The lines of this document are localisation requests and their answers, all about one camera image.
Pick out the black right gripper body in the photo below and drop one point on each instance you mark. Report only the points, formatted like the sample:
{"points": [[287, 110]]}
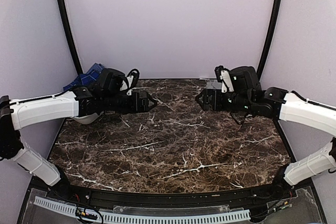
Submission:
{"points": [[240, 102]]}

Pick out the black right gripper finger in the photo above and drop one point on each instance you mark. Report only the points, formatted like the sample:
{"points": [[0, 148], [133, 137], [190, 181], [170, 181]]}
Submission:
{"points": [[199, 97], [201, 103]]}

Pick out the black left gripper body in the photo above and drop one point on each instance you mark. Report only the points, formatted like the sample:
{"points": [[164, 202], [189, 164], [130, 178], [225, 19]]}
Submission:
{"points": [[113, 103]]}

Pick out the white laundry basket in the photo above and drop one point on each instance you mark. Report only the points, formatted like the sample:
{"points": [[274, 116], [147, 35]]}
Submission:
{"points": [[88, 119]]}

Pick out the grey long sleeve shirt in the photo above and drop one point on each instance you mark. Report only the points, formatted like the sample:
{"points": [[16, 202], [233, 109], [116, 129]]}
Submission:
{"points": [[213, 84]]}

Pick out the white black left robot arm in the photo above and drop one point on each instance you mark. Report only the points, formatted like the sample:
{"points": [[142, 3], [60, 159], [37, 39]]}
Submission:
{"points": [[80, 104]]}

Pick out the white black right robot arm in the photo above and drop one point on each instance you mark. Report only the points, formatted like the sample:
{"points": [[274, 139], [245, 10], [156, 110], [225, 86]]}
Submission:
{"points": [[279, 104]]}

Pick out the blue small-check shirt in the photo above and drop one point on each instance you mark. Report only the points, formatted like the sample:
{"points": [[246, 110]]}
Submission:
{"points": [[95, 69]]}

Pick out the blue plaid shirt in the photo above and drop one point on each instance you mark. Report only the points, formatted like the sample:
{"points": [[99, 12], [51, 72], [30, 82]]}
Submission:
{"points": [[82, 80]]}

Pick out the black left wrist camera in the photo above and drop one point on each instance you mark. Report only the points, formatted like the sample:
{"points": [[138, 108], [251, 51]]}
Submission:
{"points": [[111, 82]]}

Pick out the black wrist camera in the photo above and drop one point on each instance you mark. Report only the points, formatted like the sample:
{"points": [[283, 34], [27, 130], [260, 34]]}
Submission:
{"points": [[237, 80], [111, 82]]}

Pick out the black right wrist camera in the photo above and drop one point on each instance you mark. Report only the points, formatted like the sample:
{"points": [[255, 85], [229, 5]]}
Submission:
{"points": [[237, 80]]}

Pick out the black right frame post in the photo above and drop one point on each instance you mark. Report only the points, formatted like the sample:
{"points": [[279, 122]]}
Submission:
{"points": [[268, 38]]}

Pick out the black frame post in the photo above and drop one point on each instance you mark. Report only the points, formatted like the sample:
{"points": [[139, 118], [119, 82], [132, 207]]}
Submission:
{"points": [[268, 38], [69, 36]]}

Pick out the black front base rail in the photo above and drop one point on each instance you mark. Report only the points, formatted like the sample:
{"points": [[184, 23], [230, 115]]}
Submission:
{"points": [[106, 199]]}

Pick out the white slotted cable duct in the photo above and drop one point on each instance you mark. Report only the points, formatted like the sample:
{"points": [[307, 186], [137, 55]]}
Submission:
{"points": [[89, 215]]}

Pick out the black left frame post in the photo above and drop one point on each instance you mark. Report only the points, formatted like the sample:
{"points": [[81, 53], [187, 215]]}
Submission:
{"points": [[69, 36]]}

